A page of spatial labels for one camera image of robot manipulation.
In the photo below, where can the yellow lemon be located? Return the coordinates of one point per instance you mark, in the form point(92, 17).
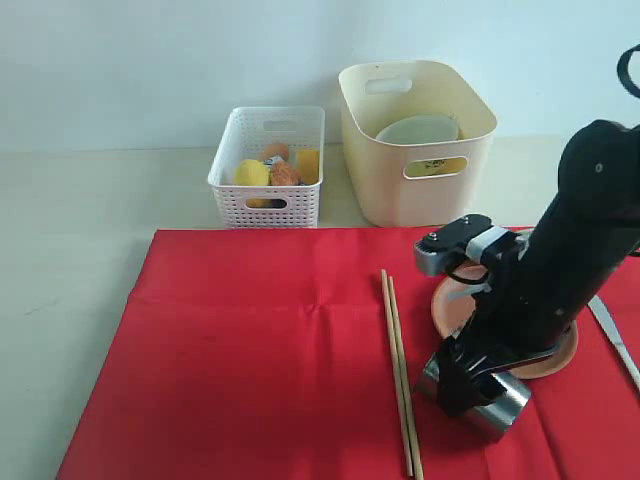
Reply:
point(253, 173)

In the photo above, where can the brown egg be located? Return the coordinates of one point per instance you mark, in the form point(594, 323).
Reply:
point(275, 149)

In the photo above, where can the cream plastic bin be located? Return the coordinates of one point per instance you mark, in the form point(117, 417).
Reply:
point(419, 184)

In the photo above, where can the silver table knife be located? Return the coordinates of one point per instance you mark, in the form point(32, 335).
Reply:
point(607, 324)

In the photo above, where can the red tablecloth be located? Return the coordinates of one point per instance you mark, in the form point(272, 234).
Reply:
point(264, 354)

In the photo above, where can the fried chicken piece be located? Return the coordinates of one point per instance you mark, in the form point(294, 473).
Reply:
point(283, 174)

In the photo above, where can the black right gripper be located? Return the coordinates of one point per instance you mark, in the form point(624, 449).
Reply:
point(538, 311)

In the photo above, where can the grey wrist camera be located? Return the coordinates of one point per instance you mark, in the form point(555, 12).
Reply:
point(472, 237)

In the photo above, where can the blue white milk carton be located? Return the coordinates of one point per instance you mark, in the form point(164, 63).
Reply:
point(273, 160)

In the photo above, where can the wooden chopstick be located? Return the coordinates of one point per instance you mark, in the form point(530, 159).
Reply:
point(412, 432)
point(396, 373)

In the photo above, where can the yellow cheese wedge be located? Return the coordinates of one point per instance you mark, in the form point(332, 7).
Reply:
point(308, 165)

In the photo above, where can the white perforated basket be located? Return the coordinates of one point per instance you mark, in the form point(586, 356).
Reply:
point(248, 130)

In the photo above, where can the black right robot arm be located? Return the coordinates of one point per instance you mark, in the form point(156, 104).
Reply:
point(597, 197)

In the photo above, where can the pale green bowl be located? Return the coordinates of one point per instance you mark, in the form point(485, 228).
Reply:
point(420, 129)

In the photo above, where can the stainless steel cup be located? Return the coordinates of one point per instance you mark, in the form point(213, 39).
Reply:
point(493, 420)

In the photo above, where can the brown round plate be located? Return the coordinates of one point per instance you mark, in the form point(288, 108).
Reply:
point(450, 309)

